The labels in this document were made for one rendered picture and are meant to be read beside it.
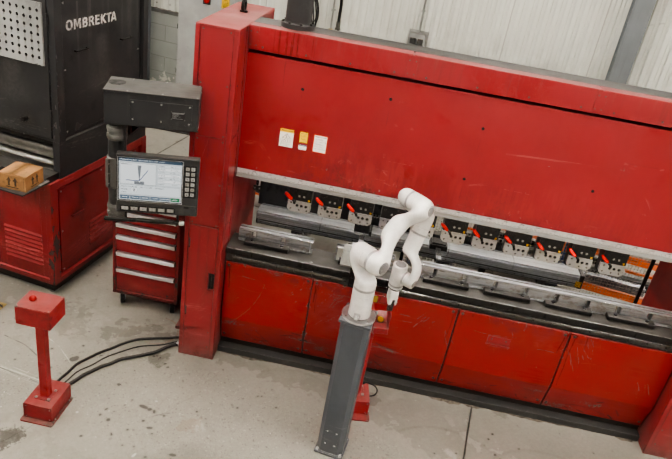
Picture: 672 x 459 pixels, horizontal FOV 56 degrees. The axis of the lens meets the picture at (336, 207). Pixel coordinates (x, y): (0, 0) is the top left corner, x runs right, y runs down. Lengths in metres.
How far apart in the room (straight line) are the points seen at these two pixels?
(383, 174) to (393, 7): 4.35
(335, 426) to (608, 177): 2.17
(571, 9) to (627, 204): 4.07
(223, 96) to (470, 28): 4.68
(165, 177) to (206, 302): 1.06
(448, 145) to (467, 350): 1.42
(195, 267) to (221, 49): 1.44
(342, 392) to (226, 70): 1.94
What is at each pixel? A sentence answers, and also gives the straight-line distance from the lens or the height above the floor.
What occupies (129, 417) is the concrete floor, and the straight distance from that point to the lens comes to 4.26.
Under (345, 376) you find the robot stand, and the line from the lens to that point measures 3.68.
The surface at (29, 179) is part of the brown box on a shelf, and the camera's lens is 4.59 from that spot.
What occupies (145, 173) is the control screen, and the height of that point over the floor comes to 1.49.
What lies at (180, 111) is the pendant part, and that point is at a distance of 3.53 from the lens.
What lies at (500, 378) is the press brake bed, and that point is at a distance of 4.57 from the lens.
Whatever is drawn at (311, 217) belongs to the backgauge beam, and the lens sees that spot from 4.44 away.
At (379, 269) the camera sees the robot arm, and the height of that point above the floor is 1.37.
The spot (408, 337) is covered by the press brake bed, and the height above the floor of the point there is 0.47.
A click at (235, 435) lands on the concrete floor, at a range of 4.15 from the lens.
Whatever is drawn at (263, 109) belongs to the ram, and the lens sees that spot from 3.87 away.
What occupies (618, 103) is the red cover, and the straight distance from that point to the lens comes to 3.86.
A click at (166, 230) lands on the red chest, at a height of 0.74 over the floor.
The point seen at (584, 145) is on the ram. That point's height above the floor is 1.97.
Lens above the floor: 3.04
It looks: 26 degrees down
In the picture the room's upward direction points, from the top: 10 degrees clockwise
